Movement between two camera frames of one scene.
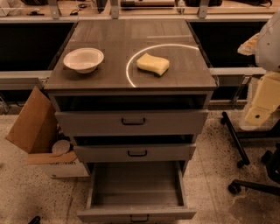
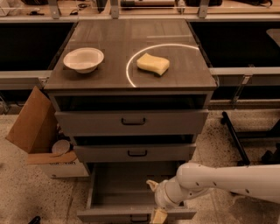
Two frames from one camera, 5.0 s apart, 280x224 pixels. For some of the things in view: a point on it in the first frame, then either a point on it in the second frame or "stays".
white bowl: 83,59 stays
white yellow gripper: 269,48 → 159,194
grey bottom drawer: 136,192 stays
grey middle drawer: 135,152 stays
